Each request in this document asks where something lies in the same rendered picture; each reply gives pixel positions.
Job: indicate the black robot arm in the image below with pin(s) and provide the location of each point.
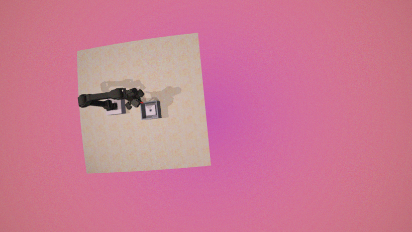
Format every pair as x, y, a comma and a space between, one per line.
85, 100

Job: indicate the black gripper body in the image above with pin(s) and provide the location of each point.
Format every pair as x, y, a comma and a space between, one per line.
140, 94

